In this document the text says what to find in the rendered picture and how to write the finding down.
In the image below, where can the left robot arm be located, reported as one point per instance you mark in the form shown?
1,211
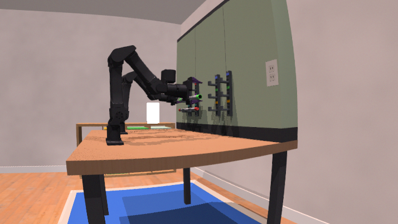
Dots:
126,85

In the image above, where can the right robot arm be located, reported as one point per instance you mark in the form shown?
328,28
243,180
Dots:
153,84

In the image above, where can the white bar with green ends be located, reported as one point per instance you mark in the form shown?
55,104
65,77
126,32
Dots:
195,97

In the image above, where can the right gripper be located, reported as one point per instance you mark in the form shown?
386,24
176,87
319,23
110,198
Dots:
184,90

